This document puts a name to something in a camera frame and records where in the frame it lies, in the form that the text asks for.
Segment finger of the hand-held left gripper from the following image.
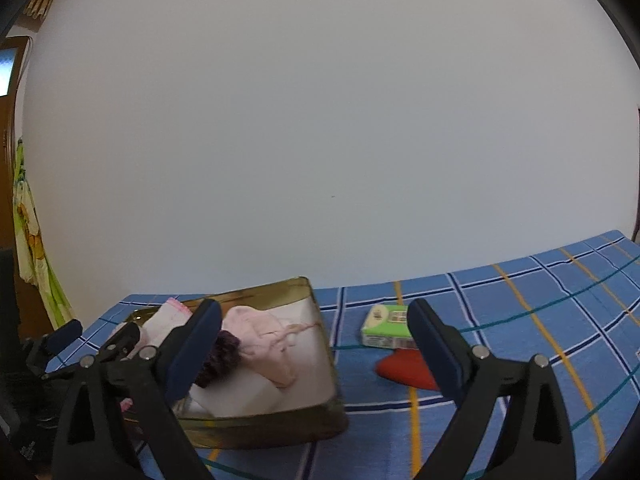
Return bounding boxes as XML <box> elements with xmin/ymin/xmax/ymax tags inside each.
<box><xmin>25</xmin><ymin>319</ymin><xmax>84</xmax><ymax>361</ymax></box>
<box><xmin>97</xmin><ymin>322</ymin><xmax>144</xmax><ymax>360</ymax></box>

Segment dark purple knitted item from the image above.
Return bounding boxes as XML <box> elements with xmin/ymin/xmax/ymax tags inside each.
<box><xmin>194</xmin><ymin>329</ymin><xmax>247</xmax><ymax>388</ymax></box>

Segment gold metal tin box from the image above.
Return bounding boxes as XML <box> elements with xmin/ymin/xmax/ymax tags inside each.
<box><xmin>107</xmin><ymin>276</ymin><xmax>350</xmax><ymax>453</ymax></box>

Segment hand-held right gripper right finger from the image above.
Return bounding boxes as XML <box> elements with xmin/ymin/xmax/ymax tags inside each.
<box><xmin>407</xmin><ymin>299</ymin><xmax>578</xmax><ymax>480</ymax></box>

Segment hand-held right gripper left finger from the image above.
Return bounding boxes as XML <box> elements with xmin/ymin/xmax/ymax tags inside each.
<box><xmin>50</xmin><ymin>298</ymin><xmax>223</xmax><ymax>480</ymax></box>

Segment light pink garment with strings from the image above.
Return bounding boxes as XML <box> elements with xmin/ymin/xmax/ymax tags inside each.
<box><xmin>220</xmin><ymin>305</ymin><xmax>322</xmax><ymax>390</ymax></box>

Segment blue plaid bed sheet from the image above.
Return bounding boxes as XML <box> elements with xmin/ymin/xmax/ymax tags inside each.
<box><xmin>45</xmin><ymin>230</ymin><xmax>640</xmax><ymax>480</ymax></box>

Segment green tissue packet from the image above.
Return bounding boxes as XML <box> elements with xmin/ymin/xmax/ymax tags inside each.
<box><xmin>361</xmin><ymin>304</ymin><xmax>418</xmax><ymax>350</ymax></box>

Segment red flat cloth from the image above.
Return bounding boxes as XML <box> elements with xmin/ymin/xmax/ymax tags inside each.
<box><xmin>376</xmin><ymin>347</ymin><xmax>443</xmax><ymax>392</ymax></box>

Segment white tin liner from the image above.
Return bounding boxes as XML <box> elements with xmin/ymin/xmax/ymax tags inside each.
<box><xmin>187</xmin><ymin>296</ymin><xmax>337</xmax><ymax>418</ymax></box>

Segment green printed hanging cloth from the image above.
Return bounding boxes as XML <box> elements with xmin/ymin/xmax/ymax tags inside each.
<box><xmin>12</xmin><ymin>137</ymin><xmax>76</xmax><ymax>328</ymax></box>

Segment white sock with pink trim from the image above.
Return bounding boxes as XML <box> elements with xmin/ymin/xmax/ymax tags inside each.
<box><xmin>144</xmin><ymin>298</ymin><xmax>195</xmax><ymax>347</ymax></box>

